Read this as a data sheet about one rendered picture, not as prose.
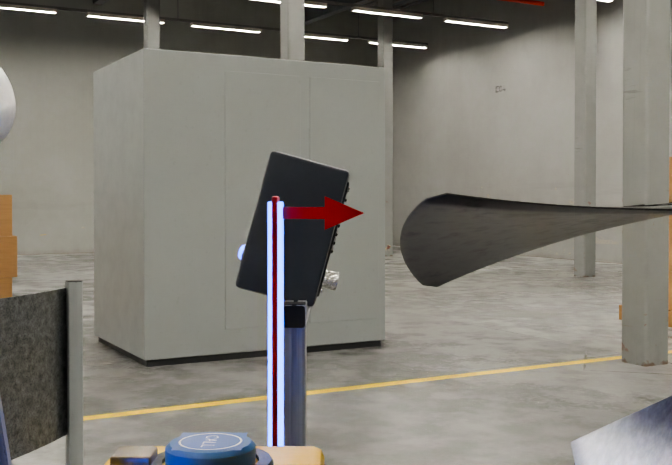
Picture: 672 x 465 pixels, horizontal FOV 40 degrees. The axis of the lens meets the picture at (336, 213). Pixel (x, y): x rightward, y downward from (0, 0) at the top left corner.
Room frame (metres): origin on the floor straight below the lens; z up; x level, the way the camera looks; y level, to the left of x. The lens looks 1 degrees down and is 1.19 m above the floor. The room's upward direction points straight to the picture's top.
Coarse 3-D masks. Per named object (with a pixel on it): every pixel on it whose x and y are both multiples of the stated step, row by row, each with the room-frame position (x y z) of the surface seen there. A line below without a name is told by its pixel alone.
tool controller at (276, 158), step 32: (288, 160) 1.23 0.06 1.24; (288, 192) 1.23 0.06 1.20; (320, 192) 1.23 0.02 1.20; (256, 224) 1.23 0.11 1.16; (288, 224) 1.23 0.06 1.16; (320, 224) 1.23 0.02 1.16; (256, 256) 1.23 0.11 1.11; (288, 256) 1.23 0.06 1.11; (320, 256) 1.23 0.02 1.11; (256, 288) 1.23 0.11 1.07; (288, 288) 1.23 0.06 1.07; (320, 288) 1.24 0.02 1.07
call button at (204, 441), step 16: (208, 432) 0.43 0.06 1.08; (224, 432) 0.43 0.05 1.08; (176, 448) 0.40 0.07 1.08; (192, 448) 0.40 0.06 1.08; (208, 448) 0.40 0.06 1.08; (224, 448) 0.40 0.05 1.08; (240, 448) 0.40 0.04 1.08; (176, 464) 0.39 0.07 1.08; (192, 464) 0.39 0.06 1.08; (208, 464) 0.39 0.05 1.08; (224, 464) 0.39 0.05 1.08; (240, 464) 0.40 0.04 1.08
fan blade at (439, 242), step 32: (416, 224) 0.62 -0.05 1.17; (448, 224) 0.63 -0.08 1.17; (480, 224) 0.63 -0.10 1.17; (512, 224) 0.64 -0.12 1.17; (544, 224) 0.65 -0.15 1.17; (576, 224) 0.67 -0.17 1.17; (608, 224) 0.70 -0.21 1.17; (416, 256) 0.70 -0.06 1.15; (448, 256) 0.72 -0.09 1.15; (480, 256) 0.73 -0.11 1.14; (512, 256) 0.76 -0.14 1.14
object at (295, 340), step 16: (288, 304) 1.17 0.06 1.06; (304, 304) 1.18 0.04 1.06; (288, 336) 1.17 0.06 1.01; (304, 336) 1.17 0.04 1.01; (288, 352) 1.17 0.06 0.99; (304, 352) 1.17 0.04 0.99; (288, 368) 1.17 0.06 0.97; (304, 368) 1.17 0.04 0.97; (288, 384) 1.17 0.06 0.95; (304, 384) 1.17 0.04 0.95; (288, 400) 1.17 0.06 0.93; (304, 400) 1.17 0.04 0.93; (288, 416) 1.17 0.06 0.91; (304, 416) 1.17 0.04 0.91; (288, 432) 1.17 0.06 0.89; (304, 432) 1.17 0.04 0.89
